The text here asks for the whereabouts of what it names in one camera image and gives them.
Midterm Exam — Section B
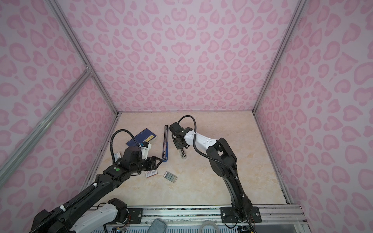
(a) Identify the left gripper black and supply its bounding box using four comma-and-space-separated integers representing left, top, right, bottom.
131, 155, 164, 174

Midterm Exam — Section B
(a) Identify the red white staple box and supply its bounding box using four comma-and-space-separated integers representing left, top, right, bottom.
145, 170, 158, 178

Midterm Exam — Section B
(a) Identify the staple tray with staples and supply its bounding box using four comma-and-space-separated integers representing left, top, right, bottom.
163, 171, 177, 183

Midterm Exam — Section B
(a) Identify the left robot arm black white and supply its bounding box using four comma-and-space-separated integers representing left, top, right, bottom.
31, 147, 163, 233

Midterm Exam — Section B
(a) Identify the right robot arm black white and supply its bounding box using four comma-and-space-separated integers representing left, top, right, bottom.
169, 122, 253, 222

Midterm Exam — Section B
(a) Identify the dark blue booklet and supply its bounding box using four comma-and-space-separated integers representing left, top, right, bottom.
126, 128, 156, 147

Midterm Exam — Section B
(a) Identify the small white clip object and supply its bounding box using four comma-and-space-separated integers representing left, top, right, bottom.
114, 151, 121, 163

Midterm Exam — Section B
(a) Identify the grey cloth pad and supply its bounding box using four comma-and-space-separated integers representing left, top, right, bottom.
147, 219, 167, 233

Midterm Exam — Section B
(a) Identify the white tube loop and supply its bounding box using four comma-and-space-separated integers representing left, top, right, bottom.
198, 220, 221, 233

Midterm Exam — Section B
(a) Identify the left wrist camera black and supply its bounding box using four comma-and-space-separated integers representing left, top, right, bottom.
139, 142, 152, 160

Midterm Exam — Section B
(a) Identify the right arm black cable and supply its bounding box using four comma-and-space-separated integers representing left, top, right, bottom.
177, 115, 257, 233

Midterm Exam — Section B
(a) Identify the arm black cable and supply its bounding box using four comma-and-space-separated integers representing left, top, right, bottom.
177, 115, 257, 233
29, 129, 140, 233

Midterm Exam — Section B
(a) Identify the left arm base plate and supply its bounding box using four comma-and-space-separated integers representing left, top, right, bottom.
128, 208, 143, 225

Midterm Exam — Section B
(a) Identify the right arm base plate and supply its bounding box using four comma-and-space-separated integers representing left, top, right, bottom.
220, 206, 262, 223

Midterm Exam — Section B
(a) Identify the aluminium front rail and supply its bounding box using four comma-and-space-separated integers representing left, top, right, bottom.
53, 204, 311, 233

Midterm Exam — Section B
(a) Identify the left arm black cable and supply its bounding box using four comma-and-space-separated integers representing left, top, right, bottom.
29, 129, 140, 233

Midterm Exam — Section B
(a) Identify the aluminium corner frame post left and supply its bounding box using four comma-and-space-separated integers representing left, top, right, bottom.
45, 0, 119, 116

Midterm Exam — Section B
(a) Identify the aluminium corner frame post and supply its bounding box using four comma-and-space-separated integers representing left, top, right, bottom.
45, 0, 119, 116
252, 0, 309, 115

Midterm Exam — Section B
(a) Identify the aluminium diagonal frame bar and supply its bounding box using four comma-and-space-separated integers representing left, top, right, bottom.
1, 69, 91, 187

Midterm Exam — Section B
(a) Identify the aluminium corner frame post right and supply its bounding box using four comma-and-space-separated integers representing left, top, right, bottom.
252, 0, 309, 115

